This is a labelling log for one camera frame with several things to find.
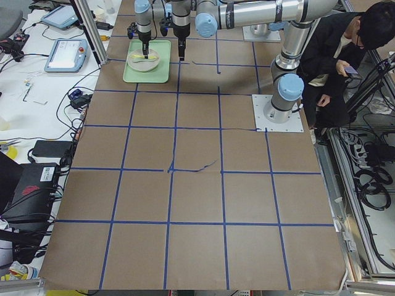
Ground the yellow plastic fork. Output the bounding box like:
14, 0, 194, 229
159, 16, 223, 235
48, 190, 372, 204
130, 54, 158, 61

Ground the pale green plastic spoon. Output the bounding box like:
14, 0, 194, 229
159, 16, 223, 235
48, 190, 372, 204
132, 59, 157, 64

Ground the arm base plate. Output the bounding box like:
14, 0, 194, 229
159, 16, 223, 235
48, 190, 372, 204
252, 94, 304, 133
243, 24, 281, 43

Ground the person in black jacket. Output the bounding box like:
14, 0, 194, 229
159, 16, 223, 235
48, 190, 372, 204
297, 1, 394, 142

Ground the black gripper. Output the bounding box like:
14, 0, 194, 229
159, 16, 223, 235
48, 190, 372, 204
138, 31, 151, 59
175, 28, 189, 60

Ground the black power adapter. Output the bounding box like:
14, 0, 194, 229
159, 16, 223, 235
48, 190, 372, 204
31, 140, 72, 158

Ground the white round plate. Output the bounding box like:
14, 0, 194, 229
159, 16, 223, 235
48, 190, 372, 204
127, 49, 160, 72

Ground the light green plastic tray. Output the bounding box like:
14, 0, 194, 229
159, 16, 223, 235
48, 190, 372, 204
123, 40, 171, 83

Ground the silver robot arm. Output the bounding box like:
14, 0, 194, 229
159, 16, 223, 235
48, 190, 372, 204
127, 1, 283, 61
161, 0, 336, 86

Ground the aluminium frame post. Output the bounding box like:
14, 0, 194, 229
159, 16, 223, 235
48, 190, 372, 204
70, 0, 108, 66

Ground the teach pendant with red button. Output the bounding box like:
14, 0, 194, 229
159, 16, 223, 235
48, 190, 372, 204
44, 39, 88, 73

